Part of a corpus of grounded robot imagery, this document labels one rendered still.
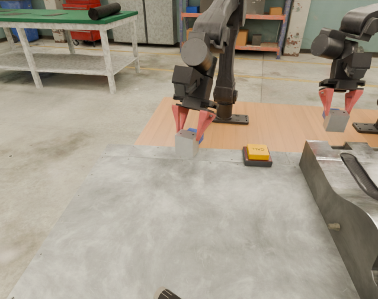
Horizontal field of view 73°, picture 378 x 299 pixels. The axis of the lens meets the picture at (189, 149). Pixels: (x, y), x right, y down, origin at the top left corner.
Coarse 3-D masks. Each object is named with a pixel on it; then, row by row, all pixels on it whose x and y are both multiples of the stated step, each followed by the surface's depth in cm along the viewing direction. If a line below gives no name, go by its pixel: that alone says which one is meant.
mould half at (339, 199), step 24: (312, 144) 71; (360, 144) 71; (312, 168) 67; (336, 168) 62; (312, 192) 67; (336, 192) 55; (360, 192) 55; (336, 216) 54; (360, 216) 46; (336, 240) 54; (360, 240) 46; (360, 264) 45; (360, 288) 45
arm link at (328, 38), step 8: (368, 24) 64; (376, 24) 65; (320, 32) 68; (328, 32) 66; (336, 32) 66; (368, 32) 65; (320, 40) 68; (328, 40) 66; (336, 40) 67; (368, 40) 67; (312, 48) 70; (320, 48) 68; (328, 48) 66; (336, 48) 67; (320, 56) 69; (328, 56) 69; (336, 56) 69
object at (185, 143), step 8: (192, 128) 68; (176, 136) 62; (184, 136) 61; (192, 136) 61; (176, 144) 63; (184, 144) 62; (192, 144) 61; (176, 152) 65; (184, 152) 63; (192, 152) 62
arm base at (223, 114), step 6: (222, 108) 98; (228, 108) 98; (216, 114) 102; (222, 114) 100; (228, 114) 100; (234, 114) 105; (240, 114) 105; (216, 120) 101; (222, 120) 101; (228, 120) 101; (234, 120) 101; (240, 120) 101; (246, 120) 101
